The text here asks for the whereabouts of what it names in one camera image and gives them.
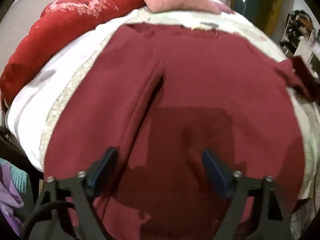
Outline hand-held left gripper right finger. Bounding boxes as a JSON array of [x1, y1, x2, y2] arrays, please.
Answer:
[[201, 147, 293, 240]]

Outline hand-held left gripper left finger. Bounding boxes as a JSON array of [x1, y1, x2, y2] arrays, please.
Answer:
[[25, 147, 118, 240]]

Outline maroon garment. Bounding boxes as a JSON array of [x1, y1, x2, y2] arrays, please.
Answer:
[[42, 23, 313, 240]]

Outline teal cloth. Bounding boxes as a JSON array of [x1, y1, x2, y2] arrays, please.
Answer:
[[0, 159, 32, 205]]

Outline purple cloth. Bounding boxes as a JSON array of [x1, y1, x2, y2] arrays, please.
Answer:
[[0, 162, 25, 233]]

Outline white fleece blanket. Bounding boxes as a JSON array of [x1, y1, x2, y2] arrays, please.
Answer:
[[5, 24, 118, 173]]

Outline red floral comforter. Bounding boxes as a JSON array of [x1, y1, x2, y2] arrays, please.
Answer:
[[0, 0, 148, 105]]

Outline white shelf unit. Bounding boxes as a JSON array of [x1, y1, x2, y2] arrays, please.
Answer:
[[295, 40, 316, 65]]

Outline heart patterned quilt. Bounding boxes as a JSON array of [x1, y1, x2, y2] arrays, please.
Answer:
[[40, 6, 320, 230]]

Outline white shoe rack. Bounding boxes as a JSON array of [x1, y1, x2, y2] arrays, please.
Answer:
[[279, 10, 320, 55]]

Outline purple pillow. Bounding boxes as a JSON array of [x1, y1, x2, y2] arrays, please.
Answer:
[[212, 0, 235, 14]]

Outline white round fan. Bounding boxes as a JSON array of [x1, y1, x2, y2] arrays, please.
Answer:
[[0, 0, 73, 75]]

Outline black braided cable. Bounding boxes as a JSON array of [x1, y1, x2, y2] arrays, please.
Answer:
[[20, 200, 75, 240]]

